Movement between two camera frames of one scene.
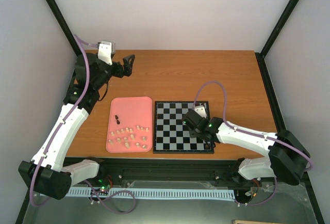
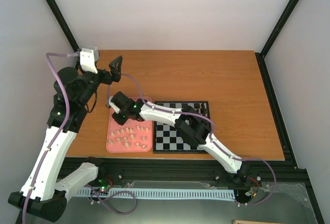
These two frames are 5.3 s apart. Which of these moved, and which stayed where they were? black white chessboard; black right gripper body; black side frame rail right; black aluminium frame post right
Moved: black right gripper body
Stayed: black white chessboard; black aluminium frame post right; black side frame rail right
